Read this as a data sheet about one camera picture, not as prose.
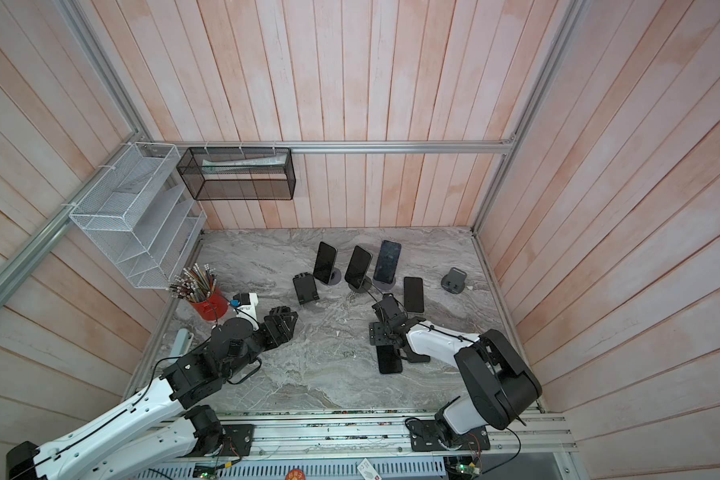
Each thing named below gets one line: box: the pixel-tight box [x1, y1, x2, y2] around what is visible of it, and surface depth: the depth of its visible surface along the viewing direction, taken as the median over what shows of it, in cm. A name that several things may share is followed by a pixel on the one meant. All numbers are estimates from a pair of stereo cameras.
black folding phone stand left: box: [292, 272, 320, 305], surface depth 100 cm
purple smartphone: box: [373, 240, 402, 285], surface depth 100 cm
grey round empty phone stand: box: [441, 267, 467, 294], surface depth 102 cm
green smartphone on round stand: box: [313, 241, 338, 284], surface depth 99 cm
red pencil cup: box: [190, 287, 229, 321], surface depth 94 cm
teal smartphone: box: [344, 245, 373, 290], surface depth 97 cm
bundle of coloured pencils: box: [167, 263, 217, 303], surface depth 88 cm
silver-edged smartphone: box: [404, 276, 424, 313], surface depth 103 cm
